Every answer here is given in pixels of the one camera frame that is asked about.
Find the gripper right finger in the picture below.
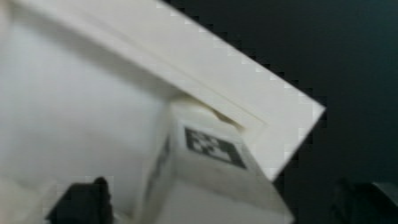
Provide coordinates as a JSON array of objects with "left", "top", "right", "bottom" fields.
[{"left": 331, "top": 179, "right": 398, "bottom": 224}]

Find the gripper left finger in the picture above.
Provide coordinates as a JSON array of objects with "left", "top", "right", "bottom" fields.
[{"left": 47, "top": 177, "right": 114, "bottom": 224}]

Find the white leg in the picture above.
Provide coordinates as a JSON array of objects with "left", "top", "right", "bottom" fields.
[{"left": 136, "top": 98, "right": 294, "bottom": 224}]

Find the white square tabletop tray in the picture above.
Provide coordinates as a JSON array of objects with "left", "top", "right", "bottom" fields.
[{"left": 0, "top": 0, "right": 269, "bottom": 224}]

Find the white L-shaped obstacle fence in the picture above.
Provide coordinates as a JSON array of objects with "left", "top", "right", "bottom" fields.
[{"left": 13, "top": 0, "right": 326, "bottom": 178}]

